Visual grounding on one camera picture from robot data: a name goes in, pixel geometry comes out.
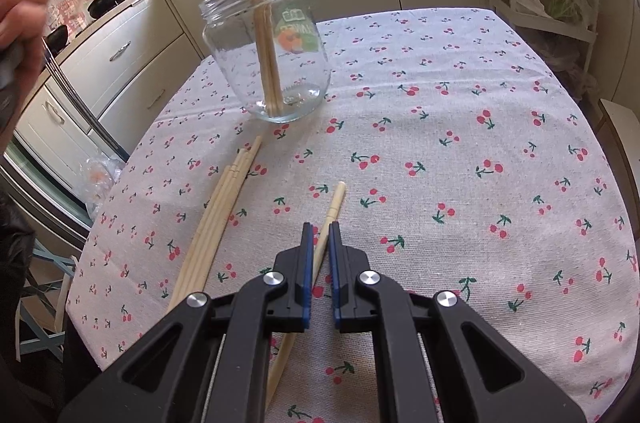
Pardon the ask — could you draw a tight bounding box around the person's left hand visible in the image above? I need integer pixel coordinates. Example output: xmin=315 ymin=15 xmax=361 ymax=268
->
xmin=1 ymin=0 xmax=49 ymax=86

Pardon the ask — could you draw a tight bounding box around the clear glass jar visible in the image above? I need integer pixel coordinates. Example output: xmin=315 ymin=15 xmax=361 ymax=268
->
xmin=200 ymin=0 xmax=331 ymax=124

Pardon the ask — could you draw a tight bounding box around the mop with metal handle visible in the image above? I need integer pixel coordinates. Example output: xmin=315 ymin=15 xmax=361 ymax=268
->
xmin=41 ymin=40 xmax=130 ymax=162

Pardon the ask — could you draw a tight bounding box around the cherry print tablecloth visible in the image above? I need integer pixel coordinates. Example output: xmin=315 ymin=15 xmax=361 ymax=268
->
xmin=66 ymin=8 xmax=639 ymax=422

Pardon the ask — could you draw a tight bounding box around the black frying pan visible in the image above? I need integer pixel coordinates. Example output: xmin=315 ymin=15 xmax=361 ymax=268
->
xmin=44 ymin=24 xmax=68 ymax=57

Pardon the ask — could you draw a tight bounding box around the floral plastic bag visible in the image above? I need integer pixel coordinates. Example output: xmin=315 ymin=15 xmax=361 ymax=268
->
xmin=76 ymin=156 xmax=125 ymax=221

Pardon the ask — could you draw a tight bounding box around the white small stool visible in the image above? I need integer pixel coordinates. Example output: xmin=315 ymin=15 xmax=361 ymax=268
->
xmin=599 ymin=98 xmax=639 ymax=221

